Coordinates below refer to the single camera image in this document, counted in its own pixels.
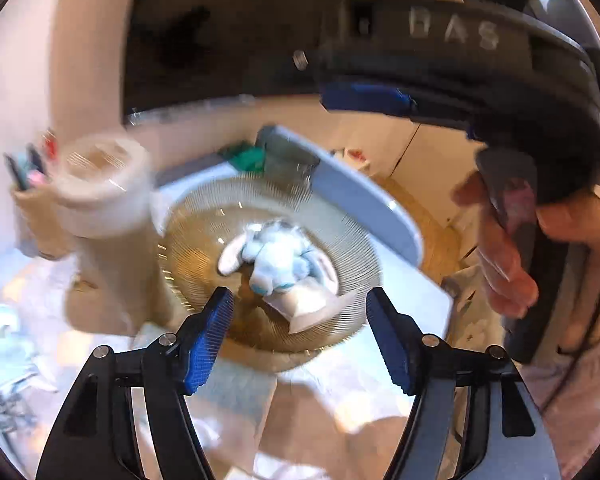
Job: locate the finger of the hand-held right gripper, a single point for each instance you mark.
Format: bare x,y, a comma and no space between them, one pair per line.
365,97

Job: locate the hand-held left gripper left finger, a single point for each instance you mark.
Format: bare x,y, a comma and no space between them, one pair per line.
207,345

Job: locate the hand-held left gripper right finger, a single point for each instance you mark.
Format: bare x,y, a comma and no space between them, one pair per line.
392,345

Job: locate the ribbed glass bowl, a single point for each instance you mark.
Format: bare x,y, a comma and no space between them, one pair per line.
200,240

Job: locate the white plush toy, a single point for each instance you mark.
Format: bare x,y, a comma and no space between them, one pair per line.
275,255

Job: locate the person's right forearm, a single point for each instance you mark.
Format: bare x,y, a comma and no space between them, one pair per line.
585,370

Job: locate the person's right hand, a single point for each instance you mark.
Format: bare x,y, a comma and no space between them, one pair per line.
505,270

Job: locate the leaf patterned tablecloth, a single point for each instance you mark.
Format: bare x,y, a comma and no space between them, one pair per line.
330,385

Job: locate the light blue board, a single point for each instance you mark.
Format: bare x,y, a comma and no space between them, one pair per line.
350,195

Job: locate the beige cylindrical container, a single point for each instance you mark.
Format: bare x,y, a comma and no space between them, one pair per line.
110,260

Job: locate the green item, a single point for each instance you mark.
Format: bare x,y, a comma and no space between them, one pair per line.
242,157

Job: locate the dark screen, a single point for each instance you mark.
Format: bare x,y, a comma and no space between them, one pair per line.
205,35

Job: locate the white tape roll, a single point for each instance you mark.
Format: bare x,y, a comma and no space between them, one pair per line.
2,322

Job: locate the bamboo pen holder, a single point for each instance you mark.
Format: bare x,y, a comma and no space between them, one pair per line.
40,220

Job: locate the pink clip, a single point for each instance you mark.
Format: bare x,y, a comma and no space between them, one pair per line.
37,177

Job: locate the navy pen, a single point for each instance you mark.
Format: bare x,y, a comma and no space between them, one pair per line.
36,160

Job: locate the red pen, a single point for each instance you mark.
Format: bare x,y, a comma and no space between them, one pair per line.
48,145

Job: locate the black pen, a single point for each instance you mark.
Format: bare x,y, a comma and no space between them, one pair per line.
17,172

